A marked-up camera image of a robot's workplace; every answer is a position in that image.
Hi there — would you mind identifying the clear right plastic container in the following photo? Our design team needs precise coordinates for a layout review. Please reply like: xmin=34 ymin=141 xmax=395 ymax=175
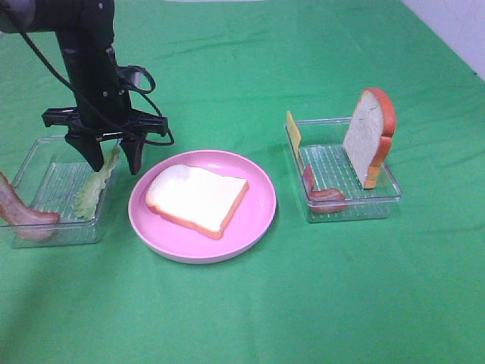
xmin=284 ymin=118 xmax=402 ymax=223

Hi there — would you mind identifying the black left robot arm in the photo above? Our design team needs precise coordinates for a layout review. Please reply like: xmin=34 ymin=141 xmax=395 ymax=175
xmin=1 ymin=1 xmax=174 ymax=174

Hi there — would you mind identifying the green lettuce leaf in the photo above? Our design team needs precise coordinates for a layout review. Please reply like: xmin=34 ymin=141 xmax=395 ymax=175
xmin=73 ymin=145 xmax=120 ymax=220

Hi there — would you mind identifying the yellow cheese slice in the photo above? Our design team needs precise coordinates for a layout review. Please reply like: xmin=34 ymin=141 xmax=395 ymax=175
xmin=286 ymin=111 xmax=302 ymax=171

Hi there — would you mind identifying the bacon strip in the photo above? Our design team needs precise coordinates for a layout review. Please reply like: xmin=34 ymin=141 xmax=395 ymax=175
xmin=302 ymin=164 xmax=346 ymax=214
xmin=1 ymin=174 xmax=60 ymax=241

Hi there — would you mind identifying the upright bread slice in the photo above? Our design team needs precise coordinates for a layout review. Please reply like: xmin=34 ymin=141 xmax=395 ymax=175
xmin=343 ymin=87 xmax=397 ymax=189

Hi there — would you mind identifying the green tablecloth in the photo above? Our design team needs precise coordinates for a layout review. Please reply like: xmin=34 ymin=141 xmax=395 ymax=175
xmin=1 ymin=1 xmax=484 ymax=363

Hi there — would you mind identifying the clear plastic container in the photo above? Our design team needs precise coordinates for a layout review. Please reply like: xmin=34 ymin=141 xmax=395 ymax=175
xmin=284 ymin=118 xmax=402 ymax=223
xmin=1 ymin=136 xmax=121 ymax=248

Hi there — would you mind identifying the pink round plate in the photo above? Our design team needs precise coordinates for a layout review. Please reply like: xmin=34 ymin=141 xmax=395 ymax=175
xmin=128 ymin=149 xmax=277 ymax=264

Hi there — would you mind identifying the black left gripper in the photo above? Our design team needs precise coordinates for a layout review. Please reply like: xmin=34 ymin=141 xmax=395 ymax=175
xmin=42 ymin=67 xmax=169 ymax=175

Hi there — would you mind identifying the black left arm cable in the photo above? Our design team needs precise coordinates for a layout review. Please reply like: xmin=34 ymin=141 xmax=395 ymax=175
xmin=0 ymin=7 xmax=176 ymax=147

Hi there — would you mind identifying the clear left plastic container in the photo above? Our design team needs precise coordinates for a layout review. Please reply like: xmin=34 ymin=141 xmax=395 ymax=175
xmin=1 ymin=136 xmax=121 ymax=248

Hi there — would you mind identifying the white bread slice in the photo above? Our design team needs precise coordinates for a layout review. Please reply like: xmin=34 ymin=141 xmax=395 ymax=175
xmin=145 ymin=164 xmax=249 ymax=240

